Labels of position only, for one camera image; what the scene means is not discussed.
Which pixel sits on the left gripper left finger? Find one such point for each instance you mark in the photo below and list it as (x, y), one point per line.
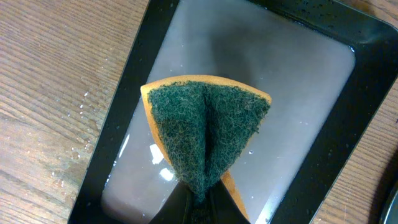
(177, 209)

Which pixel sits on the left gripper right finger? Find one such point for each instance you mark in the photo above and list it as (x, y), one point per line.
(223, 209)

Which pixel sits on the green and orange sponge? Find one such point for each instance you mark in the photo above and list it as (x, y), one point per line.
(202, 124)

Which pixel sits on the black round tray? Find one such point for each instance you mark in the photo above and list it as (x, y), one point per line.
(389, 213)

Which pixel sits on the black rectangular water tray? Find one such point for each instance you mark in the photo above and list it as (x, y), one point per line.
(326, 66)

